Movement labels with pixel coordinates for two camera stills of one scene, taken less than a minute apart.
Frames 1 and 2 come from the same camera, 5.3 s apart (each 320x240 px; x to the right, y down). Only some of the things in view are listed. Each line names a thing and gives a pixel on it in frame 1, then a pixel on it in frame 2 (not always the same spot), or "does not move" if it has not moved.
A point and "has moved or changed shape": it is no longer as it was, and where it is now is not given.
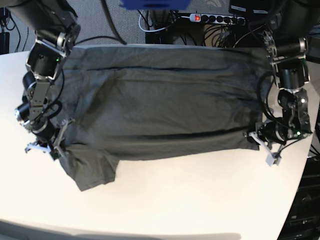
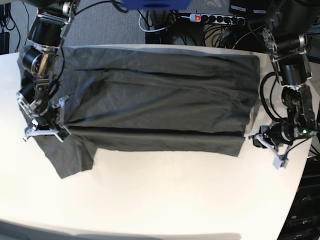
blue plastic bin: (155, 4) does not move
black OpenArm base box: (303, 221) does not move
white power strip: (203, 17) does not move
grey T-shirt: (116, 102) has moved or changed shape
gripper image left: (43, 129) to (46, 120)
